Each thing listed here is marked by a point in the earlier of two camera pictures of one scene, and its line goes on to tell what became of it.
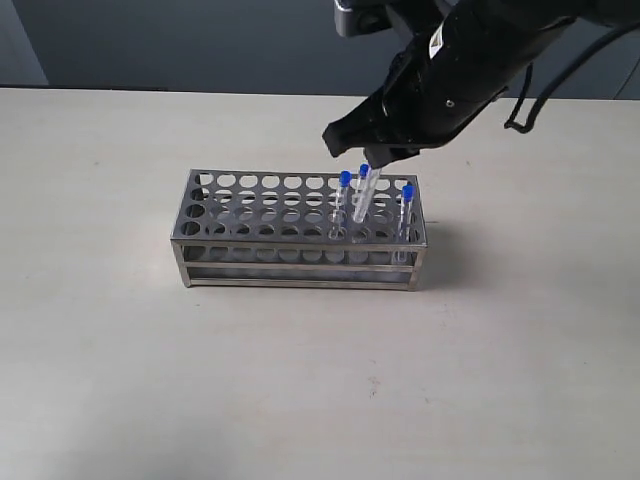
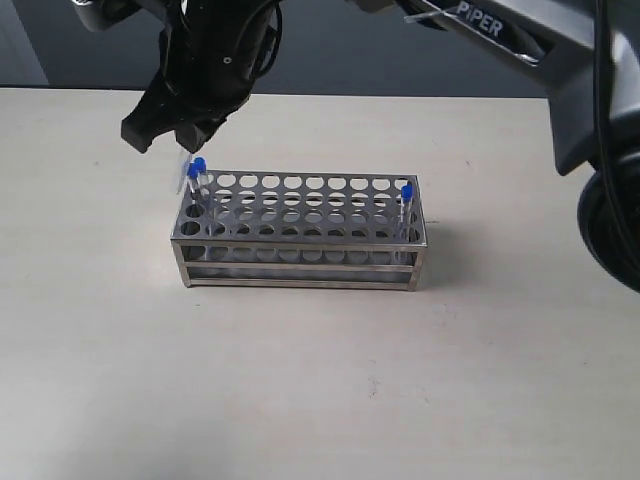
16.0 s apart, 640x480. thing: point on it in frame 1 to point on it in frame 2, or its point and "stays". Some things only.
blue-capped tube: (407, 193) stays
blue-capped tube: (364, 192) to (207, 196)
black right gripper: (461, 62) to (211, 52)
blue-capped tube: (362, 197) to (184, 174)
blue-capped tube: (345, 182) to (195, 169)
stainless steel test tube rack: (273, 227) stays
